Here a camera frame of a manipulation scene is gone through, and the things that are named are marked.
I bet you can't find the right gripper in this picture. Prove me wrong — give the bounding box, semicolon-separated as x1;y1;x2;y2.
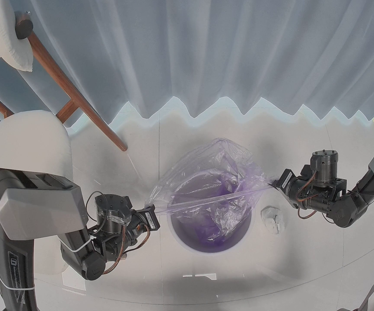
276;168;316;208

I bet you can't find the white trash bin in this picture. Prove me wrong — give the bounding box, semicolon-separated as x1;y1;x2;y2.
168;170;256;255

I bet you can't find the white cushioned wooden chair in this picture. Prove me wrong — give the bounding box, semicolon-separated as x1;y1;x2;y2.
0;0;128;276

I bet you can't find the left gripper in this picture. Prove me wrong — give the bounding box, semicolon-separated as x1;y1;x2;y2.
130;205;159;236

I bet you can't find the white paper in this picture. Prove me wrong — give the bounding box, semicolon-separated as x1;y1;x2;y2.
260;206;287;236

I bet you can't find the pale blue curtain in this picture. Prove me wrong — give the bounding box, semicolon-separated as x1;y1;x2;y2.
0;0;374;138

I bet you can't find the purple plastic bag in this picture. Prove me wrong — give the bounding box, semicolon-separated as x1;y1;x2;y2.
145;137;274;244

